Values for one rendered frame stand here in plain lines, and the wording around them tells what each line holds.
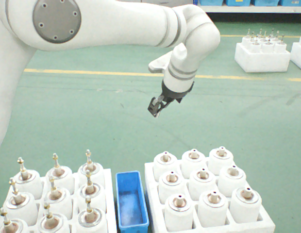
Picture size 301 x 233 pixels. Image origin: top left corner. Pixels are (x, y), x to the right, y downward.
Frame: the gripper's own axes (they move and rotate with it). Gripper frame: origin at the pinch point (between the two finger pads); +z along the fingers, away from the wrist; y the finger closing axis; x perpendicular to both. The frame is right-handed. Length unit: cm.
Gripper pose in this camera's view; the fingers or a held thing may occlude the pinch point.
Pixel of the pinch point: (167, 107)
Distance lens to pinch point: 84.8
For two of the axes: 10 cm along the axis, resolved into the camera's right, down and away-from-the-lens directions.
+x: -6.2, -7.3, 2.9
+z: -1.4, 4.7, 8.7
